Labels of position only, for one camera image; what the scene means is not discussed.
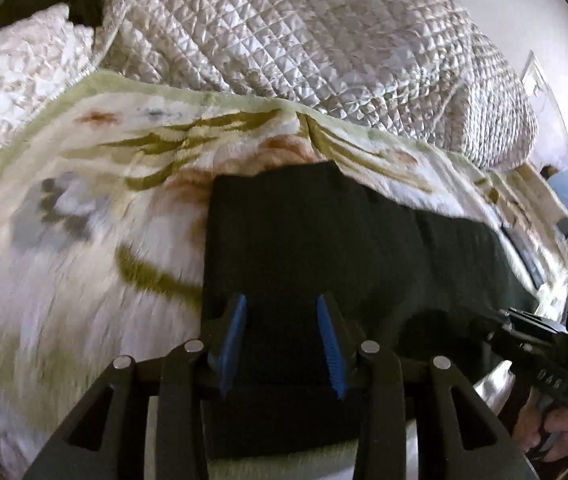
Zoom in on grey quilted blanket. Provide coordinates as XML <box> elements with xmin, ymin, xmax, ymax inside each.
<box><xmin>96</xmin><ymin>0</ymin><xmax>538</xmax><ymax>171</ymax></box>

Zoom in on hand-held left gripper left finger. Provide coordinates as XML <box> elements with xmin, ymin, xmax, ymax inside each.
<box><xmin>21</xmin><ymin>294</ymin><xmax>249</xmax><ymax>480</ymax></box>

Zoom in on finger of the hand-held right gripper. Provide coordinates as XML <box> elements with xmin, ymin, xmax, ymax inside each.
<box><xmin>466</xmin><ymin>310</ymin><xmax>512</xmax><ymax>350</ymax></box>

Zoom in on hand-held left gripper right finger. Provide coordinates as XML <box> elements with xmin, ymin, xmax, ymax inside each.
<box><xmin>316</xmin><ymin>292</ymin><xmax>537</xmax><ymax>480</ymax></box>

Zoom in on white crinkled pillow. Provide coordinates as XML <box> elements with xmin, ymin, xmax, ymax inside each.
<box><xmin>0</xmin><ymin>2</ymin><xmax>110</xmax><ymax>186</ymax></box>

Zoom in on person's right hand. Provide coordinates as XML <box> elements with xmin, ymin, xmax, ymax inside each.
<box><xmin>514</xmin><ymin>389</ymin><xmax>568</xmax><ymax>462</ymax></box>

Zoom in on cream floral fleece blanket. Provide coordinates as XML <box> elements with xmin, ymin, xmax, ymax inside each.
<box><xmin>0</xmin><ymin>70</ymin><xmax>568</xmax><ymax>480</ymax></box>

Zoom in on black pants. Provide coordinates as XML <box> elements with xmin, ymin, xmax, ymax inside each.
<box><xmin>199</xmin><ymin>160</ymin><xmax>539</xmax><ymax>461</ymax></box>

